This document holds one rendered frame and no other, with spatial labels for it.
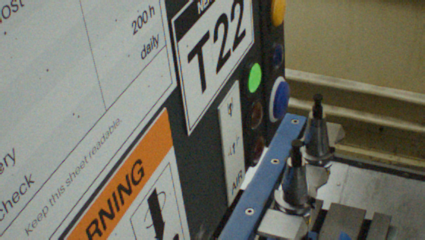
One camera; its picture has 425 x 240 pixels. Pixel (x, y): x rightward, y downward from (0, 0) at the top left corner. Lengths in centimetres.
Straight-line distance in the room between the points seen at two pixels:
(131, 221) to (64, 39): 10
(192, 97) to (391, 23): 93
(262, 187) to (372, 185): 60
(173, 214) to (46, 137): 13
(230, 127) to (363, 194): 108
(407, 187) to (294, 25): 49
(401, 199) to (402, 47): 39
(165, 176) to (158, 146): 2
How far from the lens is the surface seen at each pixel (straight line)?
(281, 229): 83
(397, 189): 143
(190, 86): 29
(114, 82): 23
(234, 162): 38
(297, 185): 82
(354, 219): 127
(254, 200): 85
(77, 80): 21
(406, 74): 126
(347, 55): 127
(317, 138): 90
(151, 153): 27
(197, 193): 34
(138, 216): 28
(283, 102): 44
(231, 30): 34
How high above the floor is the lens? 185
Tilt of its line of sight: 39 degrees down
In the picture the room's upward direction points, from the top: 6 degrees counter-clockwise
